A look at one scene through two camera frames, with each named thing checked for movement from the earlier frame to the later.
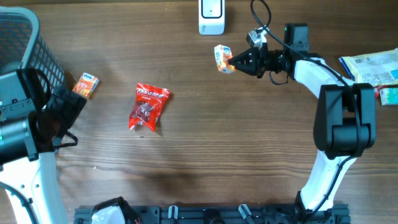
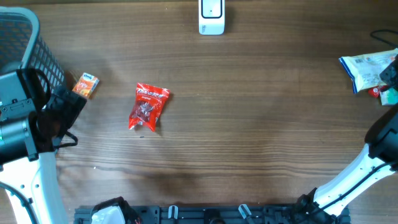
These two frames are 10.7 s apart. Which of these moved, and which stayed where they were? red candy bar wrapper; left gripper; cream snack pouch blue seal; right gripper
Moved: right gripper
Stayed: left gripper; red candy bar wrapper; cream snack pouch blue seal
